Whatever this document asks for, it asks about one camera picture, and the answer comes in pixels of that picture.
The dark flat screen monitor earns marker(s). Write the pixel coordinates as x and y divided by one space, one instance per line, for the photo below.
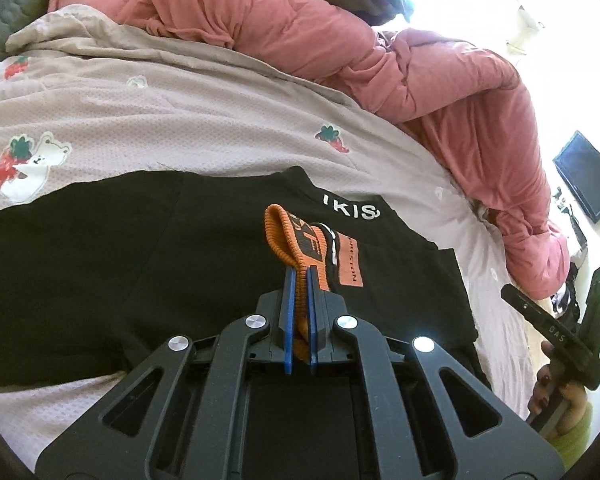
585 175

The beige strawberry bear print blanket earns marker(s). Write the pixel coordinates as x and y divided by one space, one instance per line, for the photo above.
180 110

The black t-shirt with orange collar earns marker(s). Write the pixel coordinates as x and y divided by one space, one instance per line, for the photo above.
105 260

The person's right hand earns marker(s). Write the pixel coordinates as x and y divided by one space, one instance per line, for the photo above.
542 390

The pink comforter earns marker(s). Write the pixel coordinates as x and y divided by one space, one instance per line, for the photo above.
330 50

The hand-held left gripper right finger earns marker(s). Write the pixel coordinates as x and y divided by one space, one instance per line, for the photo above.
313 320

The dark cloth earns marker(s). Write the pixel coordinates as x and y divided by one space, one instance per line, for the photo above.
564 292

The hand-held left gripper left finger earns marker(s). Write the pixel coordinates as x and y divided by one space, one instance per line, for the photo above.
289 320

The person's right forearm green sleeve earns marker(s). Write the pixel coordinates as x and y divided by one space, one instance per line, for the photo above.
572 435

